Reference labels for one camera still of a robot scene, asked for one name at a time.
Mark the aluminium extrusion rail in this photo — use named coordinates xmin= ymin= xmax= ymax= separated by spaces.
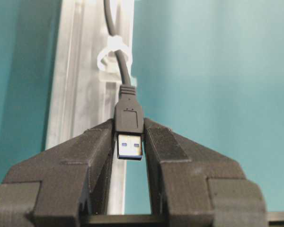
xmin=45 ymin=0 xmax=135 ymax=215

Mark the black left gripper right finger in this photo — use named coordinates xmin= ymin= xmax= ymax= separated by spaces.
xmin=144 ymin=119 xmax=268 ymax=227

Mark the teal tape piece left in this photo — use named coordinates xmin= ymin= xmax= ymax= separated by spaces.
xmin=130 ymin=76 xmax=137 ymax=87

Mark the black USB cable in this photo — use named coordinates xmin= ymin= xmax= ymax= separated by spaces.
xmin=103 ymin=0 xmax=145 ymax=161

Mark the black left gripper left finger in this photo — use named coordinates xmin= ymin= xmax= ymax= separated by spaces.
xmin=0 ymin=120 xmax=113 ymax=227

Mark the white ring clip left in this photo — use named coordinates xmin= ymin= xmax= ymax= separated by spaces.
xmin=97 ymin=35 xmax=133 ymax=83

